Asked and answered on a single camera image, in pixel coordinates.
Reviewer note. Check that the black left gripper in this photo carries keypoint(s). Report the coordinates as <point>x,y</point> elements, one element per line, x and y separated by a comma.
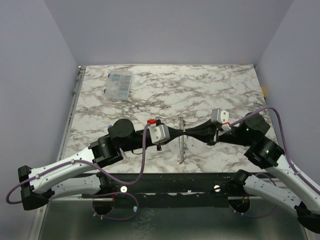
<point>174,134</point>

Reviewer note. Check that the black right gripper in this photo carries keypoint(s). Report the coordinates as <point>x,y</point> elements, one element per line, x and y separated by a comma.
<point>211,131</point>

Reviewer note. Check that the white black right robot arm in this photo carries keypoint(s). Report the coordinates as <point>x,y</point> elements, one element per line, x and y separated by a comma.
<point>301,199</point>

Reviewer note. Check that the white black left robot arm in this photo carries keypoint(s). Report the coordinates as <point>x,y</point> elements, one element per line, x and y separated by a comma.
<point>38,183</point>

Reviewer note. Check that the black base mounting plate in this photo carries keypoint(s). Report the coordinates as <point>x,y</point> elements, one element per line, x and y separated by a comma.
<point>168,190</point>

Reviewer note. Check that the clear plastic organizer box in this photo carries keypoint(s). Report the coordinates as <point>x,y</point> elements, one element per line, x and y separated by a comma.
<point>118,85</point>

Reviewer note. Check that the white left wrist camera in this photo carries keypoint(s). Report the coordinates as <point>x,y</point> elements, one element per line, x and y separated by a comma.
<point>159,134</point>

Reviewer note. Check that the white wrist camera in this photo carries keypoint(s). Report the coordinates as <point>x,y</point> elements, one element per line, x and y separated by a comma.
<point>219,116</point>
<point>159,134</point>

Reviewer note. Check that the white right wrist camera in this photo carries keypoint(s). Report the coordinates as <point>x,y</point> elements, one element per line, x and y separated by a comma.
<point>219,116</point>

